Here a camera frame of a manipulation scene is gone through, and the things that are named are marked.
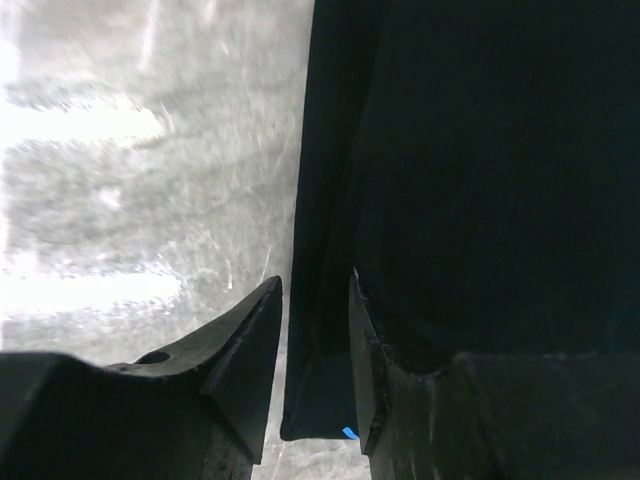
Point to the black t shirt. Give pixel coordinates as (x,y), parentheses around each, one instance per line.
(475,164)

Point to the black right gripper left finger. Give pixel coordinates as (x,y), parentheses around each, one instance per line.
(194,409)

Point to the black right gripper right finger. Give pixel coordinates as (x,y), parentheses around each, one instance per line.
(423,414)

